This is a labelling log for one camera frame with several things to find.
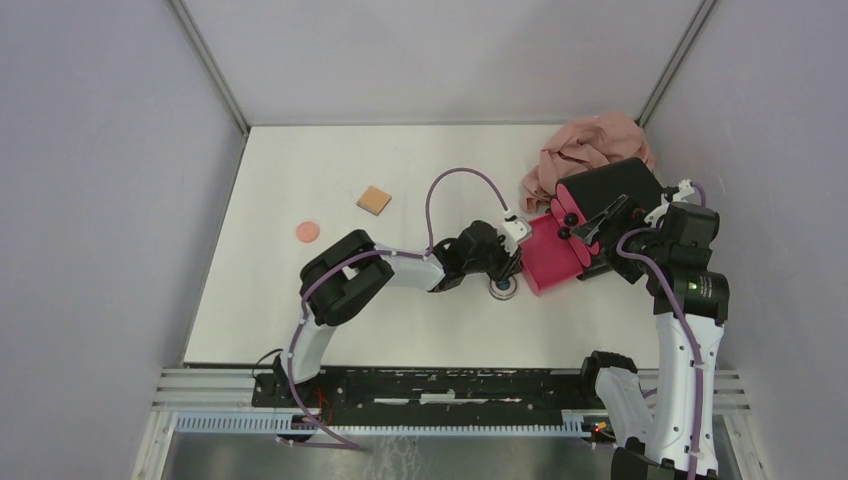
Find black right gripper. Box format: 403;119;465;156
571;193;672;284

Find round clear powder jar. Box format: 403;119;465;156
488;277;518;301

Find pink bottom drawer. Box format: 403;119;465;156
521;213;592;296

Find pink top drawer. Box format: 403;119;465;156
555;182;585;227

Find black drawer organizer case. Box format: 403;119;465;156
549;157;663;280

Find square tan makeup sponge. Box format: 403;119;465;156
356;186;392;216

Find round pink powder puff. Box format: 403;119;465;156
295;221;321;244

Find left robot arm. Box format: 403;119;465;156
272;216;532;407

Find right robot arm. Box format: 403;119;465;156
573;195;730;479

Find pink crumpled cloth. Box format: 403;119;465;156
520;111;657;213

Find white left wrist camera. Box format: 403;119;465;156
497;209;533;256

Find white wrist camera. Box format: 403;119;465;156
662;179;706;206
497;209;533;256

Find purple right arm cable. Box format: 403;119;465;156
616;182;709;480

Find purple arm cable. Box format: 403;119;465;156
284;168;513;452
616;182;709;480

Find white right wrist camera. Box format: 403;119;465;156
662;179;706;206

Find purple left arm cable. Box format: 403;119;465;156
284;168;513;452

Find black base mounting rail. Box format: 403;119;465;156
251;367;603;428

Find aluminium frame rail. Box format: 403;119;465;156
131;368;753;480

